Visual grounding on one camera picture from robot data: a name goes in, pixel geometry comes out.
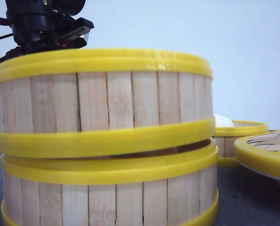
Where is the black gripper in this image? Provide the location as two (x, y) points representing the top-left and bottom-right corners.
(0, 0), (94, 64)

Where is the bamboo steamer basket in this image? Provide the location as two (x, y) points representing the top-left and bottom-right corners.
(0, 49), (215, 158)
(1, 138), (219, 226)
(213, 120), (269, 167)

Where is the woven bamboo steamer lid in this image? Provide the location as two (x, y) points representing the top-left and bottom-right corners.
(234, 130), (280, 178)

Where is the bun in right basket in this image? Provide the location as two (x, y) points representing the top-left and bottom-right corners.
(213, 113), (234, 128)

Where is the white plate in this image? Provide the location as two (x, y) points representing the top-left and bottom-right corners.
(239, 162), (280, 181)

